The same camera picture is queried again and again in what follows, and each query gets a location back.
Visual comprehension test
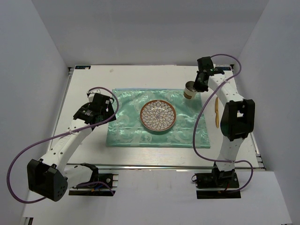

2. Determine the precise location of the metal cup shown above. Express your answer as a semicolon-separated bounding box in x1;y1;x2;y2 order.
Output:
183;81;197;99

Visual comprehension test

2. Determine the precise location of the green satin cloth napkin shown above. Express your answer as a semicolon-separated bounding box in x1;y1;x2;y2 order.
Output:
106;89;203;148

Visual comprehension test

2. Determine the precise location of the gold knife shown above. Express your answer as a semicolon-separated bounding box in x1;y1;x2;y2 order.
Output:
214;97;219;128

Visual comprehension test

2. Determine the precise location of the patterned orange rim plate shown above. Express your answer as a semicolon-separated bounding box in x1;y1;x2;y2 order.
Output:
140;99;176;132

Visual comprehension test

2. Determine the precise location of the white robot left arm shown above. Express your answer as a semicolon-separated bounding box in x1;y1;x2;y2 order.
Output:
27;91;116;202

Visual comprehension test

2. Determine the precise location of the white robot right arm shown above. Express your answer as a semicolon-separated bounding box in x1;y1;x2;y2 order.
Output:
193;56;255;187

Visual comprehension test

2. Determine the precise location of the blue label sticker right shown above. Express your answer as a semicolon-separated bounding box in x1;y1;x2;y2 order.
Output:
216;67;232;71

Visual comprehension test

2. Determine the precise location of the blue label sticker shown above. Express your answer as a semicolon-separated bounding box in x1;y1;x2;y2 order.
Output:
75;65;91;70
216;67;232;71

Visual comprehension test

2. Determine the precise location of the blue label sticker left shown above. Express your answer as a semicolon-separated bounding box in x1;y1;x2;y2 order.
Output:
75;65;91;70

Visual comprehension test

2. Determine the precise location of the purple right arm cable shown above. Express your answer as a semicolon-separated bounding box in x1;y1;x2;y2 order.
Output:
192;53;254;193

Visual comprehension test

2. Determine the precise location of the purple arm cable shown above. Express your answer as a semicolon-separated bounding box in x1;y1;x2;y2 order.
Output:
192;53;254;193
6;86;120;203

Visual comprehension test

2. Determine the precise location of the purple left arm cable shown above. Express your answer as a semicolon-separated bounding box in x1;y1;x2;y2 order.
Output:
6;86;120;203

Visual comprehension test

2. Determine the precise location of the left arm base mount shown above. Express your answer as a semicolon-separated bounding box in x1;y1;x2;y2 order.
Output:
63;163;119;196

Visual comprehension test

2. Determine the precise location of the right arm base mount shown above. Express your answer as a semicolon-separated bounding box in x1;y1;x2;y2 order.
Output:
191;168;241;200

